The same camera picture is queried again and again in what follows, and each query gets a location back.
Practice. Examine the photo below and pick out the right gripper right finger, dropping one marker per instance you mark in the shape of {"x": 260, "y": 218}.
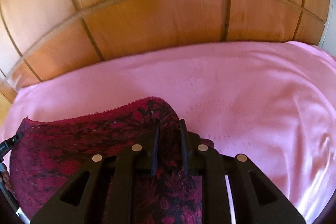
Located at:
{"x": 234, "y": 189}

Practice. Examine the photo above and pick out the wooden panelled headboard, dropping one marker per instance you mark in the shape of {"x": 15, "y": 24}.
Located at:
{"x": 44, "y": 39}

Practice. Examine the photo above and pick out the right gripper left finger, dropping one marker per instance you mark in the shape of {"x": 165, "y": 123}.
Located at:
{"x": 101, "y": 191}

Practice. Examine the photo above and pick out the maroon floral garment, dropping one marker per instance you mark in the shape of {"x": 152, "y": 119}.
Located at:
{"x": 49, "y": 153}

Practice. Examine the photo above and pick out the pink bedspread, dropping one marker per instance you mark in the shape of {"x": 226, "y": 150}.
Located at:
{"x": 274, "y": 102}

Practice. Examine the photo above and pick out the person's left hand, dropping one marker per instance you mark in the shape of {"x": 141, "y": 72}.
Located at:
{"x": 5, "y": 177}

